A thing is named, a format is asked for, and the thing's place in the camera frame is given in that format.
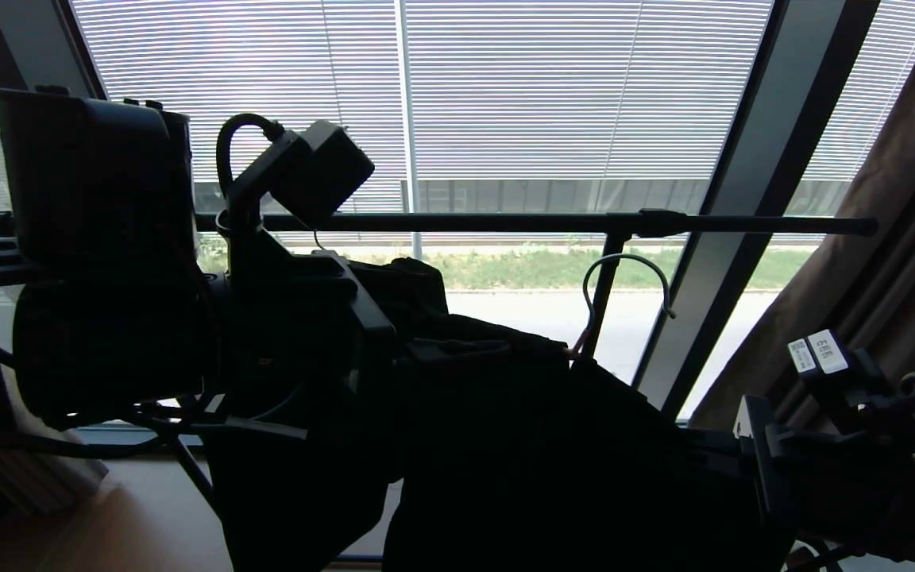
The black garment with green print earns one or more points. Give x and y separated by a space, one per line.
306 492

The pink clothes hanger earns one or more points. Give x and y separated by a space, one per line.
318 238
588 298

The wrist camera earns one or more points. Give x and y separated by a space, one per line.
831 365
314 171

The window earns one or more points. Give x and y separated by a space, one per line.
743 159

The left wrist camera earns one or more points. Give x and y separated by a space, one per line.
314 171

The brown curtain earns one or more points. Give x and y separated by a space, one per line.
902 199
36 477

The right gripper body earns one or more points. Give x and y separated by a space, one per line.
823 477

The black clothes rack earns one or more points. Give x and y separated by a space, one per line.
545 222

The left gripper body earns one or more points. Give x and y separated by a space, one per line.
299 318

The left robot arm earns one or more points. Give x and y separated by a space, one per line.
100 238

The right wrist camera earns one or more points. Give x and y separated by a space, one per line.
831 365

